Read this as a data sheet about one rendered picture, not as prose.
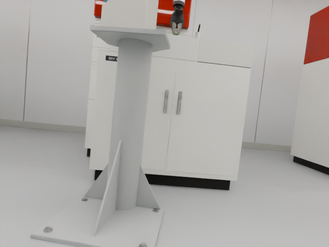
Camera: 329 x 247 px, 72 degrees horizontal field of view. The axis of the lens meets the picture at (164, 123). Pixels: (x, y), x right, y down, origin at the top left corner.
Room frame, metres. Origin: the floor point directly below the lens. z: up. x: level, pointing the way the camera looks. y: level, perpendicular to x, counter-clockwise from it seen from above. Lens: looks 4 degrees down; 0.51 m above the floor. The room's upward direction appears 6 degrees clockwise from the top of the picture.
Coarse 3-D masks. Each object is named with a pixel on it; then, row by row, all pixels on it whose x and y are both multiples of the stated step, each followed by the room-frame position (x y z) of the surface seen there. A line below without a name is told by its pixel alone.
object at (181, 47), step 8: (176, 40) 1.43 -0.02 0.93; (184, 40) 1.44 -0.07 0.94; (192, 40) 1.44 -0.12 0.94; (112, 48) 1.40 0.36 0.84; (176, 48) 1.43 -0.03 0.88; (184, 48) 1.44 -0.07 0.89; (192, 48) 1.44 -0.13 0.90; (160, 56) 1.43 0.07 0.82; (168, 56) 1.43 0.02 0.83; (176, 56) 1.43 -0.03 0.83; (184, 56) 1.44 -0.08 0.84; (192, 56) 1.44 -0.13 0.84
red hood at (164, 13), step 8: (96, 0) 1.96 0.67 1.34; (160, 0) 2.00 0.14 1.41; (168, 0) 2.00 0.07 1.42; (96, 8) 1.96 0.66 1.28; (160, 8) 2.00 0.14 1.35; (168, 8) 2.00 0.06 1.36; (184, 8) 2.01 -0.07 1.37; (96, 16) 1.98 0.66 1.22; (160, 16) 2.00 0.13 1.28; (168, 16) 2.00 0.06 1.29; (184, 16) 2.01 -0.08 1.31; (160, 24) 2.01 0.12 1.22; (168, 24) 2.01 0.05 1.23; (184, 24) 2.02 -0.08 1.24
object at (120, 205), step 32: (96, 32) 0.99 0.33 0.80; (128, 32) 0.95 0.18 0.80; (160, 32) 0.93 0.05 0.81; (128, 64) 1.03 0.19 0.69; (128, 96) 1.03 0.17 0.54; (128, 128) 1.03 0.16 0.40; (128, 160) 1.03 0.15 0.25; (96, 192) 1.13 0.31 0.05; (128, 192) 1.04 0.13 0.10; (64, 224) 0.86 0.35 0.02; (96, 224) 0.83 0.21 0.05; (128, 224) 0.91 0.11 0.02; (160, 224) 0.94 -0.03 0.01
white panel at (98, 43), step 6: (96, 18) 2.00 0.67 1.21; (96, 24) 2.01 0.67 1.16; (168, 30) 2.05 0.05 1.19; (186, 30) 2.07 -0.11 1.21; (96, 36) 2.00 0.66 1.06; (186, 36) 2.07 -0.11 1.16; (96, 42) 2.01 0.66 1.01; (102, 42) 2.01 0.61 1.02; (96, 48) 2.01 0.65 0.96; (102, 48) 2.01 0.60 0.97; (108, 48) 2.02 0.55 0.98; (96, 54) 2.01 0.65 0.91; (96, 60) 2.01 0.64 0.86
